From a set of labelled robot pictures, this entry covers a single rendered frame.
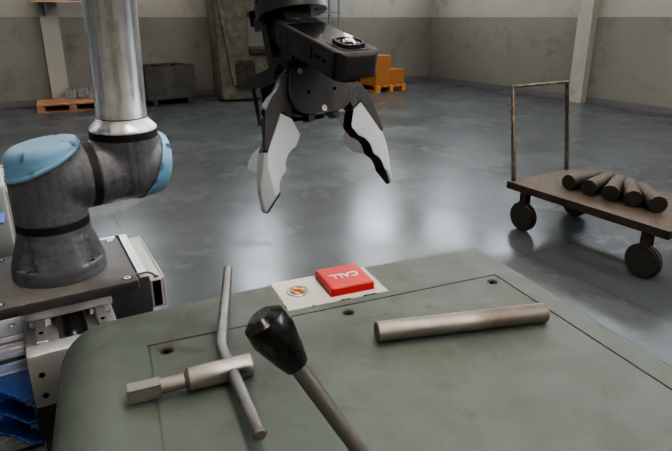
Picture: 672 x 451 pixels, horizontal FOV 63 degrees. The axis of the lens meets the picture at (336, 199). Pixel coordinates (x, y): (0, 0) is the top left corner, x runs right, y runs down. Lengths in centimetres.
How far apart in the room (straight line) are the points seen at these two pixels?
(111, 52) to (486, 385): 76
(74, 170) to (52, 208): 7
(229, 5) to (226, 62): 106
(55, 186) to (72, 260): 13
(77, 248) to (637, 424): 83
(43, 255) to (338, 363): 59
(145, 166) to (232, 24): 1022
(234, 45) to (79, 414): 1076
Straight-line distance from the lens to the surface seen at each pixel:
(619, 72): 1159
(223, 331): 61
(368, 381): 55
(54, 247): 101
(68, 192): 100
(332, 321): 64
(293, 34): 52
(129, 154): 101
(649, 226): 389
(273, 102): 52
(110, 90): 101
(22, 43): 1182
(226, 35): 1115
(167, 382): 55
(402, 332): 60
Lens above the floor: 159
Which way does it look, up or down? 18 degrees down
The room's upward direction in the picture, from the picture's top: straight up
